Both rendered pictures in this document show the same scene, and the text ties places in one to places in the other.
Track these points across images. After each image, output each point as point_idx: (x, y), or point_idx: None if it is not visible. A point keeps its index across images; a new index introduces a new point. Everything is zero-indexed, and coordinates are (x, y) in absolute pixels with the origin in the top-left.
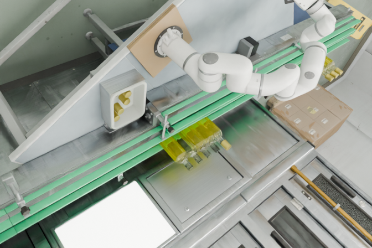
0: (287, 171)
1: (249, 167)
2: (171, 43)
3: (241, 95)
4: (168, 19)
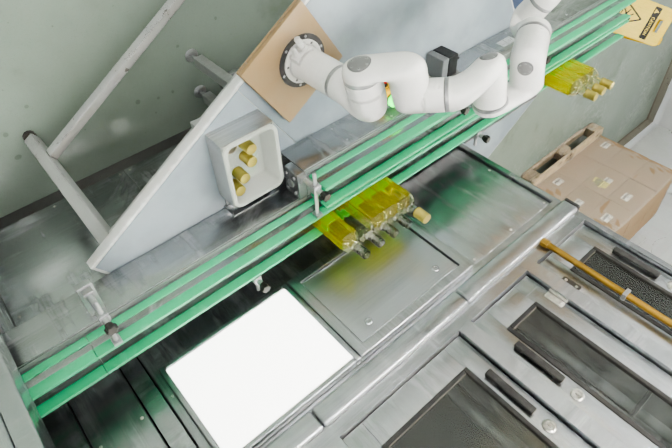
0: (534, 250)
1: (469, 251)
2: (303, 59)
3: (441, 139)
4: (294, 23)
